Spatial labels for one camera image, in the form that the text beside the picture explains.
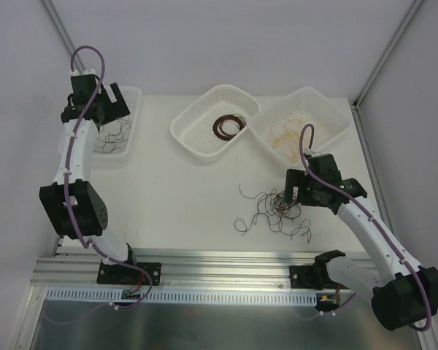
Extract orange wires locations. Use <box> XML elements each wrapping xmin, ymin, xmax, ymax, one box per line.
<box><xmin>268</xmin><ymin>111</ymin><xmax>320</xmax><ymax>163</ymax></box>

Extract brown yellow wire ball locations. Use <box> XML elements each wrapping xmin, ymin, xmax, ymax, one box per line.
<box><xmin>234</xmin><ymin>185</ymin><xmax>312</xmax><ymax>243</ymax></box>

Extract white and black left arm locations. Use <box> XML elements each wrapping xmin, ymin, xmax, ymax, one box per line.
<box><xmin>39</xmin><ymin>69</ymin><xmax>139</xmax><ymax>284</ymax></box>

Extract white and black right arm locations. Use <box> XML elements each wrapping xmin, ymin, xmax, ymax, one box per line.
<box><xmin>283</xmin><ymin>153</ymin><xmax>438</xmax><ymax>332</ymax></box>

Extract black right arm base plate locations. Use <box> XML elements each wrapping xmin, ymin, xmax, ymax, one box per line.
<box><xmin>288</xmin><ymin>265</ymin><xmax>338</xmax><ymax>290</ymax></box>

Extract white basket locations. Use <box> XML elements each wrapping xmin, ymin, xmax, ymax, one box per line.
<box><xmin>170</xmin><ymin>85</ymin><xmax>261</xmax><ymax>162</ymax></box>
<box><xmin>247</xmin><ymin>87</ymin><xmax>350</xmax><ymax>168</ymax></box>
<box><xmin>92</xmin><ymin>86</ymin><xmax>142</xmax><ymax>169</ymax></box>

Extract small green circuit board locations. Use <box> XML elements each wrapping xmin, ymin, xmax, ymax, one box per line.
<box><xmin>121</xmin><ymin>289</ymin><xmax>143</xmax><ymax>300</ymax></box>

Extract small connector board right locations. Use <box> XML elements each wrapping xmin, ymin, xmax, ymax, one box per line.
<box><xmin>319</xmin><ymin>294</ymin><xmax>340</xmax><ymax>305</ymax></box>

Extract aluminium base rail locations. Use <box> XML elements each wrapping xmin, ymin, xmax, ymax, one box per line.
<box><xmin>31</xmin><ymin>247</ymin><xmax>317</xmax><ymax>292</ymax></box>

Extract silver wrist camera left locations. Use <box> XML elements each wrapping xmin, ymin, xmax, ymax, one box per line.
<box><xmin>70</xmin><ymin>68</ymin><xmax>97</xmax><ymax>77</ymax></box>

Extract aluminium frame post right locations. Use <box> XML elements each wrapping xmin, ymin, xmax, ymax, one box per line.
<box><xmin>353</xmin><ymin>0</ymin><xmax>426</xmax><ymax>106</ymax></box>

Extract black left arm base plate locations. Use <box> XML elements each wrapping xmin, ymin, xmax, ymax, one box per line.
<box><xmin>96</xmin><ymin>262</ymin><xmax>162</xmax><ymax>286</ymax></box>

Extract white slotted cable duct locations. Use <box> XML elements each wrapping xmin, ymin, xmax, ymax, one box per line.
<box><xmin>46</xmin><ymin>287</ymin><xmax>317</xmax><ymax>307</ymax></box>

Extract brown wire coil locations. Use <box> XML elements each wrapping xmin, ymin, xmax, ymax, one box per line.
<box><xmin>212</xmin><ymin>113</ymin><xmax>247</xmax><ymax>141</ymax></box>

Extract white basket left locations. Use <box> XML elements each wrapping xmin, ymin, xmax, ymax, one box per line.
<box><xmin>92</xmin><ymin>86</ymin><xmax>142</xmax><ymax>169</ymax></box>

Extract black thin wire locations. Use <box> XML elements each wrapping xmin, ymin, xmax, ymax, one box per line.
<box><xmin>93</xmin><ymin>116</ymin><xmax>132</xmax><ymax>154</ymax></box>

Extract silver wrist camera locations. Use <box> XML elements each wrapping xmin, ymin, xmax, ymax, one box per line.
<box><xmin>70</xmin><ymin>68</ymin><xmax>97</xmax><ymax>77</ymax></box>
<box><xmin>304</xmin><ymin>147</ymin><xmax>322</xmax><ymax>158</ymax></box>

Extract white basket middle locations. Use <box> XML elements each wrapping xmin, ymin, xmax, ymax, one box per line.
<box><xmin>170</xmin><ymin>85</ymin><xmax>261</xmax><ymax>162</ymax></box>

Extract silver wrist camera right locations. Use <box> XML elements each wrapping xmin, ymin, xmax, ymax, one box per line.
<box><xmin>304</xmin><ymin>147</ymin><xmax>322</xmax><ymax>158</ymax></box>

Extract white basket right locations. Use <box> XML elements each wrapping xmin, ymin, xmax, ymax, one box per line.
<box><xmin>247</xmin><ymin>87</ymin><xmax>350</xmax><ymax>168</ymax></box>

